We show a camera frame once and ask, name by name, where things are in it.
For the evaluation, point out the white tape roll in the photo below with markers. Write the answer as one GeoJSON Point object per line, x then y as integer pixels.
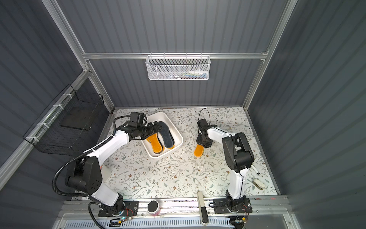
{"type": "Point", "coordinates": [106, 173]}

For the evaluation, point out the white black handheld scraper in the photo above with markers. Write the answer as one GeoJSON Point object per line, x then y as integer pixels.
{"type": "Point", "coordinates": [202, 209]}

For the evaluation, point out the black marker pen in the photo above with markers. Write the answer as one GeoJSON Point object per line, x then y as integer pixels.
{"type": "Point", "coordinates": [255, 170]}

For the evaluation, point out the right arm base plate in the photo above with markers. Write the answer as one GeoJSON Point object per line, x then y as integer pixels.
{"type": "Point", "coordinates": [239, 206]}

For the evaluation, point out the white wire wall basket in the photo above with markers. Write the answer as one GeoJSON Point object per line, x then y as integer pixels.
{"type": "Point", "coordinates": [178, 67]}

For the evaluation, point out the white plastic storage box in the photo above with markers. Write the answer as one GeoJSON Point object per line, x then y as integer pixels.
{"type": "Point", "coordinates": [154, 144]}

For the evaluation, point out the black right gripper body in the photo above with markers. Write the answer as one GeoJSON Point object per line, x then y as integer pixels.
{"type": "Point", "coordinates": [203, 137]}

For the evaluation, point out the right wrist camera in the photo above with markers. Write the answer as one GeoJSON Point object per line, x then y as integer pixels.
{"type": "Point", "coordinates": [203, 123]}

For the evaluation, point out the black wire side basket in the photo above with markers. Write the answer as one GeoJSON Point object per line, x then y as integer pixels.
{"type": "Point", "coordinates": [73, 126]}

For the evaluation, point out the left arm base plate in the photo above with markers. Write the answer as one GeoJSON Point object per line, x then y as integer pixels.
{"type": "Point", "coordinates": [120, 209]}

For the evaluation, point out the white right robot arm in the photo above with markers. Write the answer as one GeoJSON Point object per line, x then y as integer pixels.
{"type": "Point", "coordinates": [239, 158]}

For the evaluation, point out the white eraser block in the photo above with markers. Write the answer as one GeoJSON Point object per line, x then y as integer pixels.
{"type": "Point", "coordinates": [259, 184]}

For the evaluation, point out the orange insole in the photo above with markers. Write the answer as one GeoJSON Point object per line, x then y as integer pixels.
{"type": "Point", "coordinates": [199, 151]}
{"type": "Point", "coordinates": [155, 143]}

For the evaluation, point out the black round speaker puck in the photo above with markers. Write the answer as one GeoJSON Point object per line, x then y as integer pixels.
{"type": "Point", "coordinates": [153, 208]}

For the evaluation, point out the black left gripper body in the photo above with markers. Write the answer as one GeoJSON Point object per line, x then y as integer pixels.
{"type": "Point", "coordinates": [151, 129]}

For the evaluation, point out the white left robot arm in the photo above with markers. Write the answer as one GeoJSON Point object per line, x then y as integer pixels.
{"type": "Point", "coordinates": [85, 170]}

